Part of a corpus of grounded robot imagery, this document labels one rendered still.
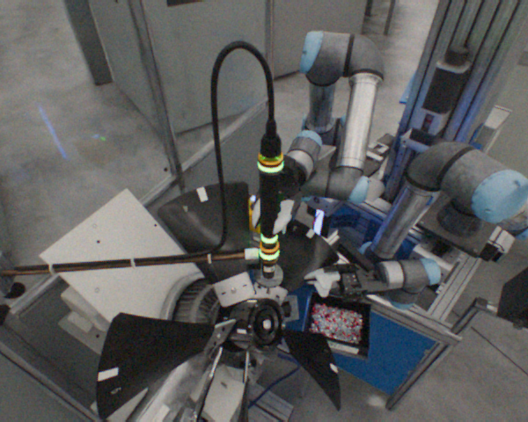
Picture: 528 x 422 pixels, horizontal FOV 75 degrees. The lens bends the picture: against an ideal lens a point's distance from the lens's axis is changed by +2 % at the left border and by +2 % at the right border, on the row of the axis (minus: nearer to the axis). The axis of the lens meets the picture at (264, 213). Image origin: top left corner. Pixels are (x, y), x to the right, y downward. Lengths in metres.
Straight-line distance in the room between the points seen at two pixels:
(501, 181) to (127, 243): 0.88
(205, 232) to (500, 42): 1.04
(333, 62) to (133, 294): 0.84
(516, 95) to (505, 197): 1.57
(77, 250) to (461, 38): 1.27
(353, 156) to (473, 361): 1.70
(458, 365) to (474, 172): 1.64
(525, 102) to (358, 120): 1.53
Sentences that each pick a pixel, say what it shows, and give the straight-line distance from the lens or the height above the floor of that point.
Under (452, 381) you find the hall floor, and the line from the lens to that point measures 2.31.
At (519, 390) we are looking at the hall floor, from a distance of 2.47.
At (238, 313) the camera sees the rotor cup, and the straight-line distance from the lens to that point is 0.82.
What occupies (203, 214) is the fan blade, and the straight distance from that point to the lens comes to 0.82.
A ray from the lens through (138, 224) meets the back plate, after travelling 0.98.
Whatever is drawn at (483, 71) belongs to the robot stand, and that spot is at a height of 1.51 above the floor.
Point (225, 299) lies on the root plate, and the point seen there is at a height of 1.23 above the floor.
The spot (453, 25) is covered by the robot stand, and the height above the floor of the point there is 1.62.
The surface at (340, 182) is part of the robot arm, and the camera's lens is 0.93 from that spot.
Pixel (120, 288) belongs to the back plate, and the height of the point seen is 1.22.
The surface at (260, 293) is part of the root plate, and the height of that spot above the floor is 1.18.
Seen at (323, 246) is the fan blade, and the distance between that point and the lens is 1.04.
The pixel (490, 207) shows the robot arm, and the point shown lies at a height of 1.47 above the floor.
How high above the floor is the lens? 1.97
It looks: 46 degrees down
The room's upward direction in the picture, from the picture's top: straight up
